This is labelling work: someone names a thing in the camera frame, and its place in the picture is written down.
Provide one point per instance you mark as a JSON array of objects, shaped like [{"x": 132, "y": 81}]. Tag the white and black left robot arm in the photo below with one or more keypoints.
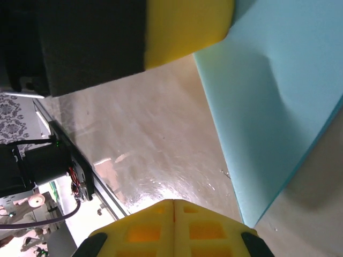
[{"x": 40, "y": 166}]

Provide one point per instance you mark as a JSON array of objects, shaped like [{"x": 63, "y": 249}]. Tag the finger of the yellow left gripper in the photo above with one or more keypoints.
[{"x": 174, "y": 26}]

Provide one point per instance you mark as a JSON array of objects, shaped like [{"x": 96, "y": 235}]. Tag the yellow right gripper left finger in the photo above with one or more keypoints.
[{"x": 144, "y": 235}]

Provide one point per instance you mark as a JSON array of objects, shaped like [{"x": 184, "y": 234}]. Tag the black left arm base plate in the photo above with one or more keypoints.
[{"x": 77, "y": 166}]

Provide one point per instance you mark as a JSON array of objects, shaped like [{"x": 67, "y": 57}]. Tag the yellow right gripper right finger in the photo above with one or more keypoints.
[{"x": 206, "y": 235}]

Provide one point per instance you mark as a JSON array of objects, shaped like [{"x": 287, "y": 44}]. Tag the round beige spool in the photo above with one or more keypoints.
[{"x": 37, "y": 200}]

